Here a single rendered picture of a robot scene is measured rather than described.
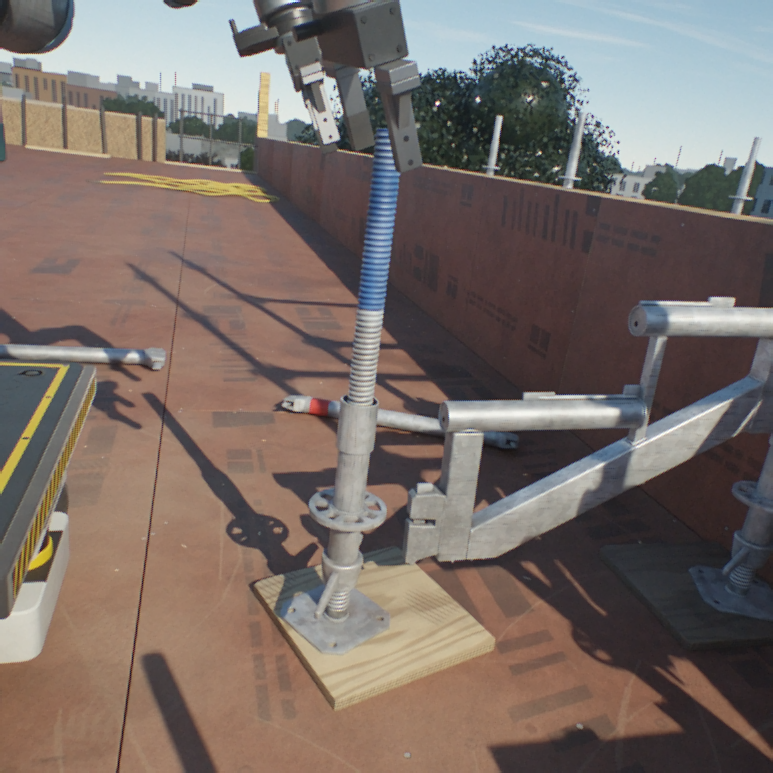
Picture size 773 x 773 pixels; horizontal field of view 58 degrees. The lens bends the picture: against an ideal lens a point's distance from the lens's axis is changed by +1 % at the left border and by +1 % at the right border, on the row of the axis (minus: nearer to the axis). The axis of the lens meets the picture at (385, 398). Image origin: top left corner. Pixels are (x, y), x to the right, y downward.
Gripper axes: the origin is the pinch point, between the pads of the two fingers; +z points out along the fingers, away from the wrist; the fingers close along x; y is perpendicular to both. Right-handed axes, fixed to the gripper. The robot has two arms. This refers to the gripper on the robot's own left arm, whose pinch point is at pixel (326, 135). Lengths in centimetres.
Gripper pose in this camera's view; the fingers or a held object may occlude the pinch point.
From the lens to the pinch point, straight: 115.8
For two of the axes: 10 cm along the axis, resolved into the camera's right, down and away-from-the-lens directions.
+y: 9.5, -3.2, 0.2
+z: 3.0, 9.2, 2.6
